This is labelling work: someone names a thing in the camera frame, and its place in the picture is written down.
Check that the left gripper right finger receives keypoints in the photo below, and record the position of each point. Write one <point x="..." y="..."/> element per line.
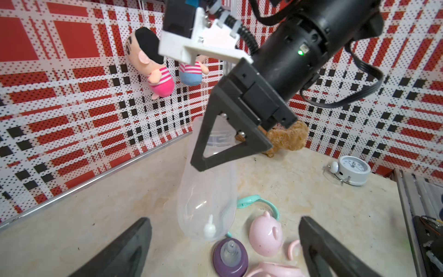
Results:
<point x="324" y="255"/>

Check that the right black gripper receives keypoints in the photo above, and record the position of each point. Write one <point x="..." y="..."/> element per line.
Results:
<point x="239" y="103"/>

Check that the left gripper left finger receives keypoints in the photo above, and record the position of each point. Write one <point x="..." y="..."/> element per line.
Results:
<point x="124" y="257"/>

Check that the clear baby bottle top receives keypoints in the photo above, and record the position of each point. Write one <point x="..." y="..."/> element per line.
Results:
<point x="206" y="202"/>

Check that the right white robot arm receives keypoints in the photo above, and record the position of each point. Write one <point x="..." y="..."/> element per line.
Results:
<point x="307" y="35"/>

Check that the brown teddy bear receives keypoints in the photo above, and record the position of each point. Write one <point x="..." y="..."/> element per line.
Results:
<point x="292" y="139"/>

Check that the pink pig cap right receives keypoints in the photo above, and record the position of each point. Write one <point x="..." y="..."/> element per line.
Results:
<point x="266" y="235"/>

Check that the small white alarm clock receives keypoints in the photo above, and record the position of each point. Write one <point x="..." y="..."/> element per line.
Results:
<point x="350" y="170"/>

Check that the doll with blue pants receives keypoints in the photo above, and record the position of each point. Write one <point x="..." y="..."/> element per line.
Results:
<point x="192" y="74"/>

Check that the doll with pink pants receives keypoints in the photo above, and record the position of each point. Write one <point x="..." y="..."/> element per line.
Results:
<point x="142" y="50"/>

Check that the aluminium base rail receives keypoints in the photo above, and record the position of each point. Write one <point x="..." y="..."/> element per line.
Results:
<point x="422" y="205"/>

